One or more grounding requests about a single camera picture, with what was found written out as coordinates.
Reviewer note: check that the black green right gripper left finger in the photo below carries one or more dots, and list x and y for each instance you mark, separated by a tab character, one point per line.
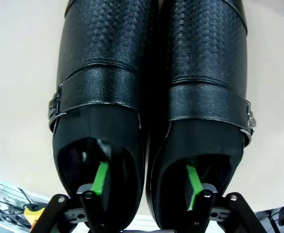
100	178

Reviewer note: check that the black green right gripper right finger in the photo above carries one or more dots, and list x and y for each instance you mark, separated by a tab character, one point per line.
193	179

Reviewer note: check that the yellow emergency stop box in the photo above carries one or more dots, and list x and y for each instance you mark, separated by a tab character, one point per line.
33	213

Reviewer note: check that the black leather buckle shoe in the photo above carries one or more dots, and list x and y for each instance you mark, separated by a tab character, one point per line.
98	72
205	72

